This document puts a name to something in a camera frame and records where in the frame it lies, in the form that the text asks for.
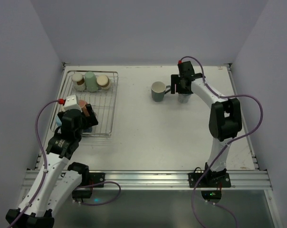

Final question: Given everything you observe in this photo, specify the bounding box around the light blue mug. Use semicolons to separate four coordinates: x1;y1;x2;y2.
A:
55;115;62;126

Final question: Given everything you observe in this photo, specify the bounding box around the grey mug cream inside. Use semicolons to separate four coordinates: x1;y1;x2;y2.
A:
151;81;171;102

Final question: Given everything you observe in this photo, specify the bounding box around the grey blue mug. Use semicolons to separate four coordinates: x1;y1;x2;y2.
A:
178;94;191;104

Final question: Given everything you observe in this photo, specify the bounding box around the mint green cup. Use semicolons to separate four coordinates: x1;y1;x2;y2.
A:
84;71;101;92

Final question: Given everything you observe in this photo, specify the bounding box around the dark navy mug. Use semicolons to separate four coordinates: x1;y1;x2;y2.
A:
83;126;93;133

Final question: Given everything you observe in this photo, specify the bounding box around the pink dotted mug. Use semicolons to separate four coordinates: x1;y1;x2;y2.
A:
78;100;89;116

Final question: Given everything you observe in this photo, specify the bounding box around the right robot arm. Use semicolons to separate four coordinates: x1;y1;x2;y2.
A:
171;60;242;187

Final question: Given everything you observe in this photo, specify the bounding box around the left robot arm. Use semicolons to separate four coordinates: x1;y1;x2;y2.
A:
6;104;98;228

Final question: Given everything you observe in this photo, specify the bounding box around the cream cup brown band left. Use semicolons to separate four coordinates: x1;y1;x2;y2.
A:
71;73;86;91

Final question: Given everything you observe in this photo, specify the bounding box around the cream cup brown band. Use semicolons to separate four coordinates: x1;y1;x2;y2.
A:
96;75;111;90
71;73;86;91

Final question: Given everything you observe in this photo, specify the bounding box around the cream cup brown band right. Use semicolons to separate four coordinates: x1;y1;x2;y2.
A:
96;75;111;90

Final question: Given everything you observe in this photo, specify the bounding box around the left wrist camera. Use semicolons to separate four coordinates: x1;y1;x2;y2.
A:
63;95;81;112

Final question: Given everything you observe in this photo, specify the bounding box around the metal wire dish rack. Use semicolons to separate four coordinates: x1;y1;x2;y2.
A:
58;70;118;137

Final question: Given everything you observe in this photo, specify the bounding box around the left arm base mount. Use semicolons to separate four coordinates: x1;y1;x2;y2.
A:
72;172;105;201

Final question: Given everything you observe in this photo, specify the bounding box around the purple cable at left base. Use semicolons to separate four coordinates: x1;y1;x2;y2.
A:
73;181;122;206

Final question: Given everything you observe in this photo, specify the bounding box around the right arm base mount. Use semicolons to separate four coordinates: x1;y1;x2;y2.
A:
188;167;231;203

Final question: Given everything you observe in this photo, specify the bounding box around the aluminium mounting rail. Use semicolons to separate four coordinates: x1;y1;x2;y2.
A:
22;169;272;190

